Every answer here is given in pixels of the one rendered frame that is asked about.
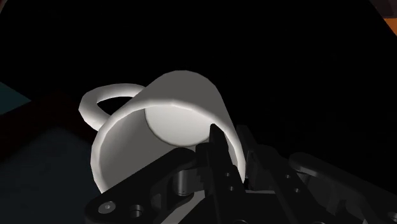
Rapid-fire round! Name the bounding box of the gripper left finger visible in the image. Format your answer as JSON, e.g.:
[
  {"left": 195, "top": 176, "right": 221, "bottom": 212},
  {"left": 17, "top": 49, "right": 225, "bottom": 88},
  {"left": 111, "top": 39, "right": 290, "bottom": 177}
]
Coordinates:
[{"left": 84, "top": 123, "right": 249, "bottom": 224}]

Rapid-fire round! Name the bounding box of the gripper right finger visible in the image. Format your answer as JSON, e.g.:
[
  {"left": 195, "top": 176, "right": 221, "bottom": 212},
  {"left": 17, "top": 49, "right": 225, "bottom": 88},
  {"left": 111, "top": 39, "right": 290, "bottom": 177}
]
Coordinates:
[{"left": 236, "top": 125, "right": 397, "bottom": 224}]

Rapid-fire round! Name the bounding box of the white mug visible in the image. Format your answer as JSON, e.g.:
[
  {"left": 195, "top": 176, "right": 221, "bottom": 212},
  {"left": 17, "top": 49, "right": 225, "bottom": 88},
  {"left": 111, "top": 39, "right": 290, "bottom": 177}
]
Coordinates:
[{"left": 78, "top": 69, "right": 246, "bottom": 194}]

